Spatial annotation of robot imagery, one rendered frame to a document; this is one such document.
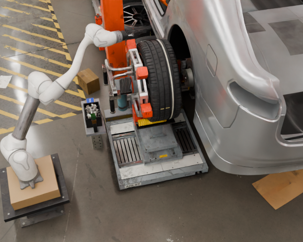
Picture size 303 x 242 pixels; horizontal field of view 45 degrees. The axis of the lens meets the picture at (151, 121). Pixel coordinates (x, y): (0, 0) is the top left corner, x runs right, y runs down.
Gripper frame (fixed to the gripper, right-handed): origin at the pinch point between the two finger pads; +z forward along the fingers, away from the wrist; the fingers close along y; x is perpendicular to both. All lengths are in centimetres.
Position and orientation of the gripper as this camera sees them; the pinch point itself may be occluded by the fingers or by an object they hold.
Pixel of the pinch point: (142, 31)
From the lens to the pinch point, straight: 292.9
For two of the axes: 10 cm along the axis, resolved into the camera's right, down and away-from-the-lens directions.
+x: -1.0, -9.2, -3.8
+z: 7.9, -3.1, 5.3
